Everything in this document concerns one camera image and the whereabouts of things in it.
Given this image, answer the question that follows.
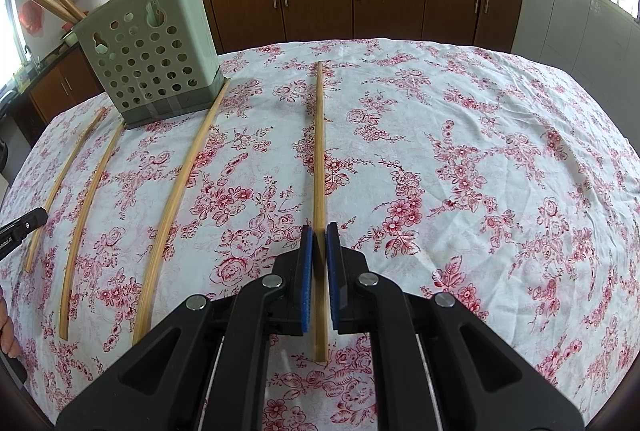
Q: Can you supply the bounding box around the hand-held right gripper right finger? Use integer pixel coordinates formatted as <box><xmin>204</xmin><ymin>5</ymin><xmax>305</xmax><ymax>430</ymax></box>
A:
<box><xmin>325</xmin><ymin>221</ymin><xmax>587</xmax><ymax>431</ymax></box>

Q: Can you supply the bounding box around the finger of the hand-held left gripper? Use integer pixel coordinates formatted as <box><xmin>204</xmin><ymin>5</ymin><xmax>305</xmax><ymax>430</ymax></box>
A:
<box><xmin>10</xmin><ymin>207</ymin><xmax>49</xmax><ymax>240</ymax></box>

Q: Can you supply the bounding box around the green perforated chopstick holder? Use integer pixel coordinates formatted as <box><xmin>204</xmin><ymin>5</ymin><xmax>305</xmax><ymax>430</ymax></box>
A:
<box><xmin>72</xmin><ymin>0</ymin><xmax>226</xmax><ymax>130</ymax></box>

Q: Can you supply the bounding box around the hanging red plastic bag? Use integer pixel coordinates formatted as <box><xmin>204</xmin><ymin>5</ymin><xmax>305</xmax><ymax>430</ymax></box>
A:
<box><xmin>18</xmin><ymin>0</ymin><xmax>44</xmax><ymax>35</ymax></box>

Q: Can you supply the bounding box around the sliding window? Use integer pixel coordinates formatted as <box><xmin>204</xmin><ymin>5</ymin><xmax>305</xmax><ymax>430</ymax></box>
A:
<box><xmin>0</xmin><ymin>0</ymin><xmax>23</xmax><ymax>86</ymax></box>

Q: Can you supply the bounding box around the person's left hand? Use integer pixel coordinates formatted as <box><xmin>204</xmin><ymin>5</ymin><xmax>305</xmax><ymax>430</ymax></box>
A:
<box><xmin>0</xmin><ymin>287</ymin><xmax>24</xmax><ymax>360</ymax></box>

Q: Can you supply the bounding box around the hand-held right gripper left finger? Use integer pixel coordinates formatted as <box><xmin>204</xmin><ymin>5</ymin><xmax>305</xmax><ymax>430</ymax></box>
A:
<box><xmin>54</xmin><ymin>225</ymin><xmax>316</xmax><ymax>431</ymax></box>

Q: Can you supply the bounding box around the red floral tablecloth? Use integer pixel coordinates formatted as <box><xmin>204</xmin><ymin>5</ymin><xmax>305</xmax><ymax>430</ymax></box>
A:
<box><xmin>0</xmin><ymin>37</ymin><xmax>640</xmax><ymax>431</ymax></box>

